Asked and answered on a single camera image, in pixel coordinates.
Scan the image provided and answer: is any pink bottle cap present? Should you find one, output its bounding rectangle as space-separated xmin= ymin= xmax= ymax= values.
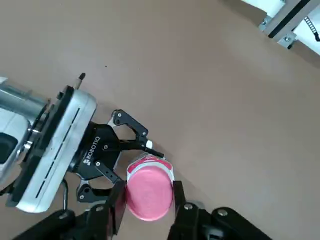
xmin=125 ymin=167 xmax=175 ymax=222

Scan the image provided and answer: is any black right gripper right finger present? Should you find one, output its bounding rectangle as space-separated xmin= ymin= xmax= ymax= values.
xmin=166 ymin=179 xmax=274 ymax=240

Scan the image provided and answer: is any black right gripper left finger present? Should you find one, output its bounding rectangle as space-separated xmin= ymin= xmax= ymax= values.
xmin=12 ymin=179 xmax=128 ymax=240

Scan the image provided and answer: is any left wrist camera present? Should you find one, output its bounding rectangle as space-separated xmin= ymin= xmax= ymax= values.
xmin=5 ymin=84 xmax=98 ymax=214

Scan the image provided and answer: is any aluminium frame post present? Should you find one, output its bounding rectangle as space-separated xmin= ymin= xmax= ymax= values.
xmin=258 ymin=0 xmax=320 ymax=50

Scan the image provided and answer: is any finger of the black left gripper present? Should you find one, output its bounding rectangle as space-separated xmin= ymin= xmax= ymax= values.
xmin=76 ymin=161 xmax=121 ymax=204
xmin=108 ymin=109 xmax=165 ymax=159

